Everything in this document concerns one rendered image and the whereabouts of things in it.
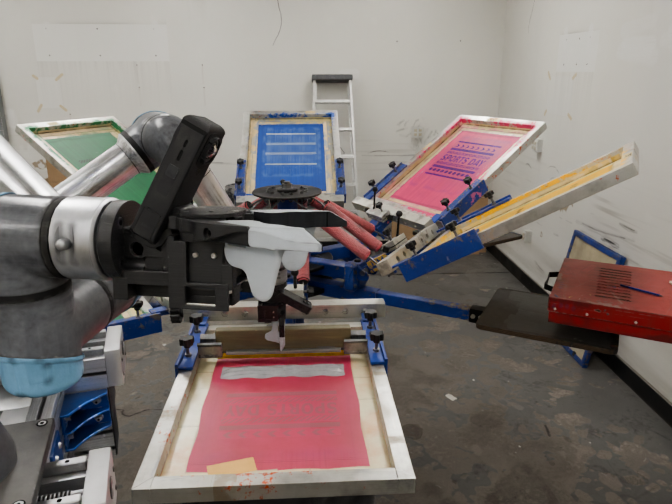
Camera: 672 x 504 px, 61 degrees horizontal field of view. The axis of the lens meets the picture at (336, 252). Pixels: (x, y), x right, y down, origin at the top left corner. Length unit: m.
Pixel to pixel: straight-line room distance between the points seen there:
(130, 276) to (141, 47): 5.41
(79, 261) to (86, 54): 5.54
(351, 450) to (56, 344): 0.93
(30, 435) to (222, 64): 4.97
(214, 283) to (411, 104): 5.39
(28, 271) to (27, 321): 0.05
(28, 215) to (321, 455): 1.00
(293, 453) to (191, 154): 1.02
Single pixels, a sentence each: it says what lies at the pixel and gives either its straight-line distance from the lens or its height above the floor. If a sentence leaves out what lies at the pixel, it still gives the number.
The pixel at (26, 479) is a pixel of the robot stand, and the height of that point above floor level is 1.26.
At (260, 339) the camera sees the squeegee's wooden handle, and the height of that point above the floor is 1.03.
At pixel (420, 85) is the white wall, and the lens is 5.83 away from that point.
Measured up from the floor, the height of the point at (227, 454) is 0.95.
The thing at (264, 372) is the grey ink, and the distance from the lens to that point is 1.73.
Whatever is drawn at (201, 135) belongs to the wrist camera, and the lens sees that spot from 0.49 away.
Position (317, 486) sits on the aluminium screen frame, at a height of 0.98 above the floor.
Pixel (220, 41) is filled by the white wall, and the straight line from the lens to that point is 5.77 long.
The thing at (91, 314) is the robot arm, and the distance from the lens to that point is 0.64.
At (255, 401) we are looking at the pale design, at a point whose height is 0.96.
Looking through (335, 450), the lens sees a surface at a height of 0.95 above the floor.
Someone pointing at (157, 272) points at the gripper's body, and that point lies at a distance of 0.52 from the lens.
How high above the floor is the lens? 1.80
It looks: 18 degrees down
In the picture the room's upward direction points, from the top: straight up
